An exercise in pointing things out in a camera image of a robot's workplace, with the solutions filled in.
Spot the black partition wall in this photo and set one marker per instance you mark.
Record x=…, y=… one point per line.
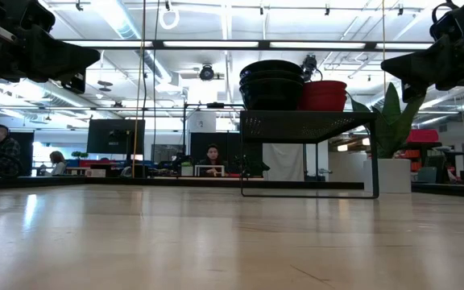
x=240, y=149

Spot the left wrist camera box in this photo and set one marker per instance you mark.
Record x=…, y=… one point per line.
x=38, y=16

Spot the black overhead camera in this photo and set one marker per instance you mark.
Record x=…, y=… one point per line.
x=206, y=73

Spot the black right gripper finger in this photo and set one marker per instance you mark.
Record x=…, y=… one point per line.
x=417, y=76
x=421, y=56

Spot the black computer monitor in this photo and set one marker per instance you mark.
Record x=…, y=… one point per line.
x=115, y=135

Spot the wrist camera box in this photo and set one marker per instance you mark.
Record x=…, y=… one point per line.
x=445, y=22
x=38, y=16

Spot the white round plant pot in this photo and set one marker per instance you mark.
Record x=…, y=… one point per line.
x=393, y=177

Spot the white curtain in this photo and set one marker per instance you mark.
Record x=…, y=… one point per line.
x=284, y=161

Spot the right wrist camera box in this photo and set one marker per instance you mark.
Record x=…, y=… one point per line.
x=445, y=22

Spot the person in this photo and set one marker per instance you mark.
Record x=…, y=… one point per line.
x=4, y=153
x=58, y=163
x=212, y=159

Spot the stack of black bowls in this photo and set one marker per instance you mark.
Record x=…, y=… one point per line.
x=272, y=98

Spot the black aluminium table frame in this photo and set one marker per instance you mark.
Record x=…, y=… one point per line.
x=280, y=184

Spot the black overhead crossbar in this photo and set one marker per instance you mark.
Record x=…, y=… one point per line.
x=157, y=44

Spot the black perforated metal rack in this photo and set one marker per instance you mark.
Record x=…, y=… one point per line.
x=296, y=121

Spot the green snake plant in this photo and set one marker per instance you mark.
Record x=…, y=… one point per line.
x=393, y=121

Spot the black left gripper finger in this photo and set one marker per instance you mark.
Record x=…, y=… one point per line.
x=63, y=70
x=59, y=48

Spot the black ceiling spotlight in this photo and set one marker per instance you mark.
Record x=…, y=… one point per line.
x=309, y=64

